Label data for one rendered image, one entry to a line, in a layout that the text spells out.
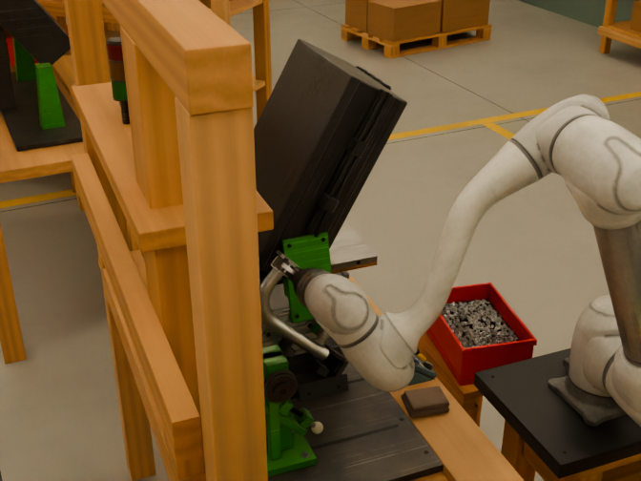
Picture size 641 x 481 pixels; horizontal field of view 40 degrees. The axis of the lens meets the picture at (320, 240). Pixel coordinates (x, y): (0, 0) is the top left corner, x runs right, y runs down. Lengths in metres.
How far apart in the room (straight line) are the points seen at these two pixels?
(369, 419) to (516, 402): 0.37
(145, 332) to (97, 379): 2.11
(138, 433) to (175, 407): 1.66
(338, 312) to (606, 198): 0.53
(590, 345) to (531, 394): 0.23
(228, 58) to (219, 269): 0.32
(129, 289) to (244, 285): 0.65
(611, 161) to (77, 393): 2.71
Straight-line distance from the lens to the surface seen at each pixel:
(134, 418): 3.20
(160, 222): 1.62
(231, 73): 1.19
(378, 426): 2.12
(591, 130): 1.69
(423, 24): 8.33
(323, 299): 1.72
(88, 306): 4.40
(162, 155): 1.63
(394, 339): 1.79
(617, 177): 1.61
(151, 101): 1.60
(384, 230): 4.96
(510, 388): 2.30
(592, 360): 2.15
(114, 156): 1.92
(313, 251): 2.14
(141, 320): 1.84
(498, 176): 1.77
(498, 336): 2.50
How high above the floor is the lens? 2.25
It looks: 28 degrees down
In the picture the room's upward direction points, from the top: straight up
